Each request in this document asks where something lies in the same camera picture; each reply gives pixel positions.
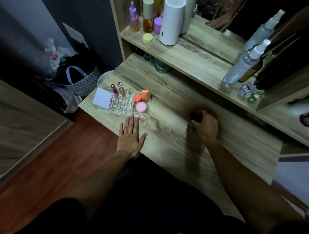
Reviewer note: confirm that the clear spray bottle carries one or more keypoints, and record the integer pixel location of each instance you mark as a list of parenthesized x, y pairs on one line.
[(243, 65)]

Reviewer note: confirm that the white cylindrical humidifier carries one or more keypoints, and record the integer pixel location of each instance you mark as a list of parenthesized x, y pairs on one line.
[(171, 21)]

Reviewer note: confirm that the person's right forearm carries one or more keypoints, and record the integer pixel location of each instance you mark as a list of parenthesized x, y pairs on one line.
[(243, 183)]

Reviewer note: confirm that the red lip tint tube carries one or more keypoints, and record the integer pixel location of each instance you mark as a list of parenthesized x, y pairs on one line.
[(114, 91)]

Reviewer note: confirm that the person's left middle finger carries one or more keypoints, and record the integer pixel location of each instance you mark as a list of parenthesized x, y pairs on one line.
[(131, 124)]

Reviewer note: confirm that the white plastic bag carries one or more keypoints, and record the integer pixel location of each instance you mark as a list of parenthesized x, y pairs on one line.
[(56, 56)]

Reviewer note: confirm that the clear acrylic cosmetic organizer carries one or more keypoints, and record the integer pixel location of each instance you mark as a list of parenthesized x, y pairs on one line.
[(125, 104)]

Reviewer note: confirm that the green cartoon figurine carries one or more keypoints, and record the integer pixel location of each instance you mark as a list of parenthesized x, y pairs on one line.
[(254, 97)]

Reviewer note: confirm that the person's left thumb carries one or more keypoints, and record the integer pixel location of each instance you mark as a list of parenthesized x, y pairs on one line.
[(143, 139)]

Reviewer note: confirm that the wooden cabinet panel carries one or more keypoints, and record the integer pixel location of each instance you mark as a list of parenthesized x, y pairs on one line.
[(26, 125)]

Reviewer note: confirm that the vanity mirror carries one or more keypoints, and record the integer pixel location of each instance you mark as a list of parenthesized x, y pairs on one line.
[(229, 21)]

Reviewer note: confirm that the blue cartoon figurine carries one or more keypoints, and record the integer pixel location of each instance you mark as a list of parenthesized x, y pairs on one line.
[(246, 89)]

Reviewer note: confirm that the amber bottle with beige cap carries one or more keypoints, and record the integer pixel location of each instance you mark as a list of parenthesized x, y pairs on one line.
[(148, 16)]

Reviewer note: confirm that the green jar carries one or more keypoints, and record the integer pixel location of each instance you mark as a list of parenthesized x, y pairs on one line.
[(161, 66)]

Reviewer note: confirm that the purple dropper bottle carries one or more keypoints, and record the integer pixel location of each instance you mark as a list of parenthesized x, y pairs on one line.
[(134, 18)]

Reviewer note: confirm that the wooden vanity desk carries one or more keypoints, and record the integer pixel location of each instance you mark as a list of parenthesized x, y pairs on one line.
[(205, 62)]

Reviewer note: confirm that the person's left hand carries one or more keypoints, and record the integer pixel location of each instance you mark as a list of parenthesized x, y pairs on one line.
[(129, 141)]

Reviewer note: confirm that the white wall plate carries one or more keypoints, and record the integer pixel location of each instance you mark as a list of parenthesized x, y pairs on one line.
[(74, 35)]

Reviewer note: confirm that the white fabric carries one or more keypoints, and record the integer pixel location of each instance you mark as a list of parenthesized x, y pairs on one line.
[(293, 176)]

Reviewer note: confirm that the patterned tote bag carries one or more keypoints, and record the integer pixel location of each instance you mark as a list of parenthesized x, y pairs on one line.
[(83, 83)]

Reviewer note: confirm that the person's black clothing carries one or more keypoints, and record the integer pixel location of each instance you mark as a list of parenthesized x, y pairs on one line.
[(149, 207)]

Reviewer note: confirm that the clear silver-capped lipstick tube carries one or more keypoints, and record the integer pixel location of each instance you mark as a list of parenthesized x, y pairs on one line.
[(121, 88)]

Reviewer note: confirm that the person's right hand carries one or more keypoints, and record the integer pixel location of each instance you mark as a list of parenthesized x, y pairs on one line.
[(207, 127)]

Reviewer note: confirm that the small black object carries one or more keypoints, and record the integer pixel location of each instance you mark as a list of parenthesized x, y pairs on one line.
[(194, 117)]

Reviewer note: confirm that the pink round jar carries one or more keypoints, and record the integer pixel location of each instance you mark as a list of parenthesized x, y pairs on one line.
[(141, 107)]

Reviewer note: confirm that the dark red round object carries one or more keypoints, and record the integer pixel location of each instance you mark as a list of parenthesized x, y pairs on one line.
[(305, 119)]

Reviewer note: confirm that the dark brown glass bottle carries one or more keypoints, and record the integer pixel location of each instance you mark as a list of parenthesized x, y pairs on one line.
[(252, 71)]

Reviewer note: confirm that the person's right thumb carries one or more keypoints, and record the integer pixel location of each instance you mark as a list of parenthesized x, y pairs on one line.
[(195, 127)]

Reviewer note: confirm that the person's left forearm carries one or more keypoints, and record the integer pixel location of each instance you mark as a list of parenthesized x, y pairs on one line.
[(106, 178)]

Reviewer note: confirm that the purple-capped jar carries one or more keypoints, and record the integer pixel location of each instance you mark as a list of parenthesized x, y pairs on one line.
[(157, 25)]

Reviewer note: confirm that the yellow round jar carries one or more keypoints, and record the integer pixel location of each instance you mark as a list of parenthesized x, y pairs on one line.
[(147, 38)]

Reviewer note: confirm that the dark small container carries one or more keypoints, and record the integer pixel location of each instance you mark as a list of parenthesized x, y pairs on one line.
[(146, 58)]

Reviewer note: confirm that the person's left little finger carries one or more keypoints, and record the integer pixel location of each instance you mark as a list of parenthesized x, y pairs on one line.
[(121, 130)]

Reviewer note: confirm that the golden glass bottle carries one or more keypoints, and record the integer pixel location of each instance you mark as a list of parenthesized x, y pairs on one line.
[(158, 8)]

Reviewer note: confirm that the red-orange round jar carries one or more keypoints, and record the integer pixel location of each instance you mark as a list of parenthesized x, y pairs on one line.
[(137, 98)]

